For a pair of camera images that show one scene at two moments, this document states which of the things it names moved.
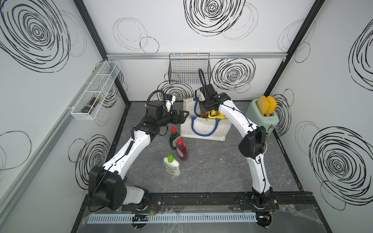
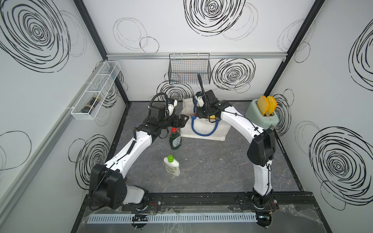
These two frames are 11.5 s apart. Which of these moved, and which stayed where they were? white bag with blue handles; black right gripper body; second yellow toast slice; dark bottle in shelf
Moved: black right gripper body
Stayed: dark bottle in shelf; second yellow toast slice; white bag with blue handles
